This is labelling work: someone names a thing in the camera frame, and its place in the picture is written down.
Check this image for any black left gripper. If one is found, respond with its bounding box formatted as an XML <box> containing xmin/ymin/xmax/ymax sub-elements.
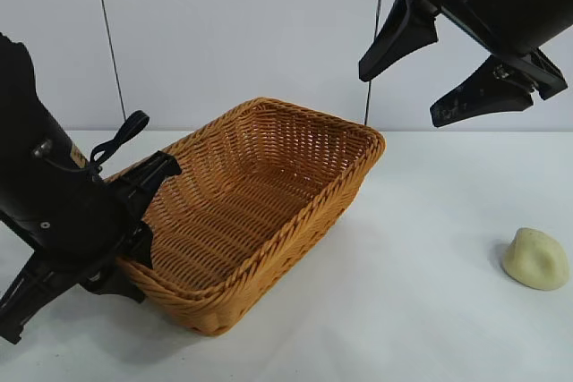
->
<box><xmin>0</xmin><ymin>32</ymin><xmax>183</xmax><ymax>345</ymax></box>

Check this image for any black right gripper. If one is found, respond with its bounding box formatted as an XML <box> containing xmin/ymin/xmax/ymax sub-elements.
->
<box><xmin>357</xmin><ymin>0</ymin><xmax>573</xmax><ymax>129</ymax></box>

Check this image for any brown woven wicker basket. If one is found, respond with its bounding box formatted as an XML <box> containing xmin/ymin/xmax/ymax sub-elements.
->
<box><xmin>105</xmin><ymin>96</ymin><xmax>387</xmax><ymax>337</ymax></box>

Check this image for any pale yellow egg yolk pastry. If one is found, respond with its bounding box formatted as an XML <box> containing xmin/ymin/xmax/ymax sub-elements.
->
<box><xmin>500</xmin><ymin>226</ymin><xmax>570</xmax><ymax>293</ymax></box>

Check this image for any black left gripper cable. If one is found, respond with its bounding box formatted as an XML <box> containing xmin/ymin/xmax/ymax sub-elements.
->
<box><xmin>89</xmin><ymin>110</ymin><xmax>151</xmax><ymax>177</ymax></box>

